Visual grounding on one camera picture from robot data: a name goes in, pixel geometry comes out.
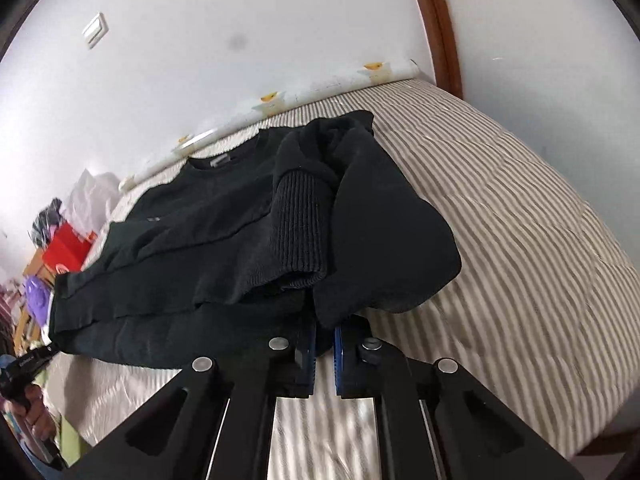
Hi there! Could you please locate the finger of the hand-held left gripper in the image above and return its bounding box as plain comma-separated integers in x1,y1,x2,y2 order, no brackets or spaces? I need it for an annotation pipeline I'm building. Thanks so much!
19,344,58,372

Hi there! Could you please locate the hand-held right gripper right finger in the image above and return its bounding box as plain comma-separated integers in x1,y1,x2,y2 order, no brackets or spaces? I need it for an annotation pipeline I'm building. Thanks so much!
333,317,587,480

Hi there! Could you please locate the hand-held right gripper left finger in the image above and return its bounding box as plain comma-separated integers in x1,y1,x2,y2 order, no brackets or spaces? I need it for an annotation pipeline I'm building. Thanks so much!
65,321,318,480

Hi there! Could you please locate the black sweatshirt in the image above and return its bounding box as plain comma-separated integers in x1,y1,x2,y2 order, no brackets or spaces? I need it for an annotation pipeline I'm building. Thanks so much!
47,110,462,368

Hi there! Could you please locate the person's left hand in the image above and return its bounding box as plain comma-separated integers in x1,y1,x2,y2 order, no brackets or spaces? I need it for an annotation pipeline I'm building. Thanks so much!
7,382,58,443

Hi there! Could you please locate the purple plush toy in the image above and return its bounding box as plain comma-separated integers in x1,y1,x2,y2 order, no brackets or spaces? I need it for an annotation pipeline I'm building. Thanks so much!
22,275,55,326

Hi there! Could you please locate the red paper bag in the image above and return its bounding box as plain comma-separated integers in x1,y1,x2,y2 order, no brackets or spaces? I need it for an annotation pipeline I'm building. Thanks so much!
42,223,97,276

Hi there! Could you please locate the plaid cloth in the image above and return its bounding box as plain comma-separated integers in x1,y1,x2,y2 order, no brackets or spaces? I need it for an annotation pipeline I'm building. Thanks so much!
32,199,68,248

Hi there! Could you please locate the white plastic bag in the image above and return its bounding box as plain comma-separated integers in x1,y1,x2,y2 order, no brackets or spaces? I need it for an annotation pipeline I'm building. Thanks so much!
65,170,132,233

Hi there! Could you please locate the striped bed cover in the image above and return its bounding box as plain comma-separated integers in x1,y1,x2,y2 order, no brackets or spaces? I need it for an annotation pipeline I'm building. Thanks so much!
45,79,640,480

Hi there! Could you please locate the white light switch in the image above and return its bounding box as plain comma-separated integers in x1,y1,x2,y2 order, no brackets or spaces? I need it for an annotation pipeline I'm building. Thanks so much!
81,11,110,50

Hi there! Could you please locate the brown wooden door frame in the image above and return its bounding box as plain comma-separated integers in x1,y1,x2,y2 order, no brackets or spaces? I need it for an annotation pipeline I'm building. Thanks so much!
404,0,463,100

